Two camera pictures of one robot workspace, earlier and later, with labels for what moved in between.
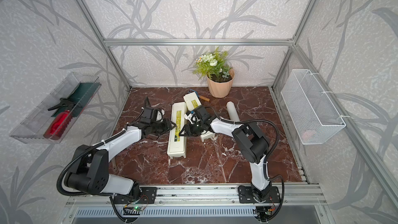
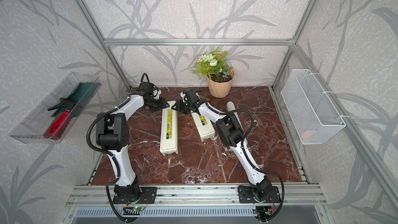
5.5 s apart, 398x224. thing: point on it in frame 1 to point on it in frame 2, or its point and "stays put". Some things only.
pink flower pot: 221,89 stays put
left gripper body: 158,128 to 157,105
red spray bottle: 58,125 stays put
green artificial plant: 214,66 stays put
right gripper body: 196,128 to 183,108
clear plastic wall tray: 49,121 stays put
